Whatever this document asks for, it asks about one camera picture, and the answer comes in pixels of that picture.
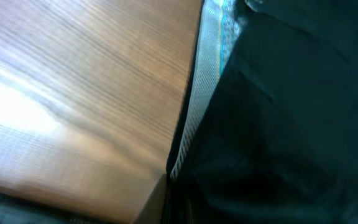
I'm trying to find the black shorts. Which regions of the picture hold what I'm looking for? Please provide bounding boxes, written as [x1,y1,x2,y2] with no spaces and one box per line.
[164,0,358,223]

